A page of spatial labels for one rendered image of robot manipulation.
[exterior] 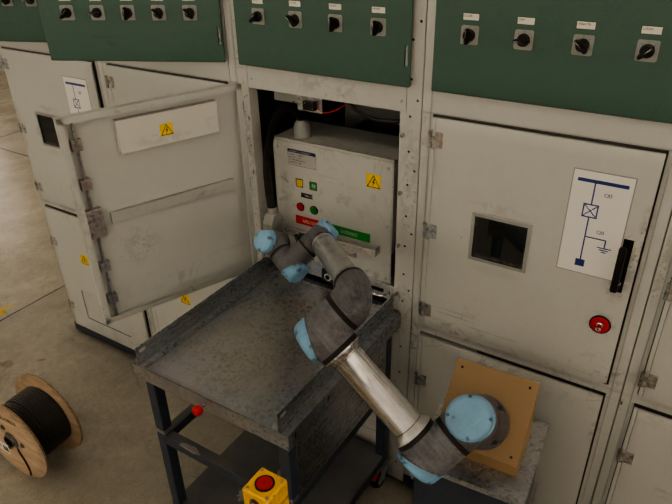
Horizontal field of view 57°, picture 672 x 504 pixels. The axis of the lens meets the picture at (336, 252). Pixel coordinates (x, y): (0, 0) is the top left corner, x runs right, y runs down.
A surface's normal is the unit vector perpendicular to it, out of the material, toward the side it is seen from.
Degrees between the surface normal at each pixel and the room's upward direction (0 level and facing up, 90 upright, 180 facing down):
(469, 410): 39
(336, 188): 90
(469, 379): 45
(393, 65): 90
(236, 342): 0
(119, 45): 90
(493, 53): 90
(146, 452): 0
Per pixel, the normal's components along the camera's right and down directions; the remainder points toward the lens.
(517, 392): -0.35, -0.29
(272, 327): -0.02, -0.87
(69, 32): -0.12, 0.49
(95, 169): 0.60, 0.39
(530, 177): -0.53, 0.43
